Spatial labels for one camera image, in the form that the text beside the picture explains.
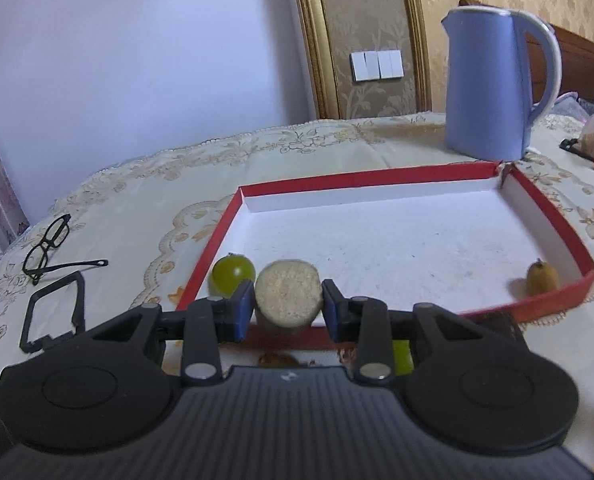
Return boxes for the large green tomato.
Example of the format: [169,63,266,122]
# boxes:
[212,254,257,297]

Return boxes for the red shallow cardboard box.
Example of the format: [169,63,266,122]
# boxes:
[175,160,594,353]

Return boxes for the black eyeglasses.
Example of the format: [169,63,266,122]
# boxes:
[23,213,109,286]

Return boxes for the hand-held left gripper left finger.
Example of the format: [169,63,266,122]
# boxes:
[88,280,256,387]

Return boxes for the small black clip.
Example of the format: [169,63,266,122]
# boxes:
[559,138,594,162]

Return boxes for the black plastic frame holder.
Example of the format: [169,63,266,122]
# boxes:
[20,270,87,353]

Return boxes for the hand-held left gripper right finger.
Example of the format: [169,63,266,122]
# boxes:
[322,279,478,386]

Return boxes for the blue electric kettle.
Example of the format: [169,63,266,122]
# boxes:
[441,6,562,161]

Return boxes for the white wall switch panel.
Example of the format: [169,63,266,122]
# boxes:
[351,49,404,82]

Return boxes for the short log piece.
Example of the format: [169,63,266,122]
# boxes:
[254,258,324,331]

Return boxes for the brown wooden headboard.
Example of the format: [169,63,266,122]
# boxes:
[459,0,594,106]

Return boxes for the green tomato with stem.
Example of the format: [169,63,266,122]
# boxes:
[392,340,414,376]

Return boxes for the gold ornate frame moulding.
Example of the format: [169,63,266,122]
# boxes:
[288,0,434,120]

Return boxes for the small brown pear-shaped fruit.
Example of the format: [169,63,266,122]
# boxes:
[526,258,560,296]

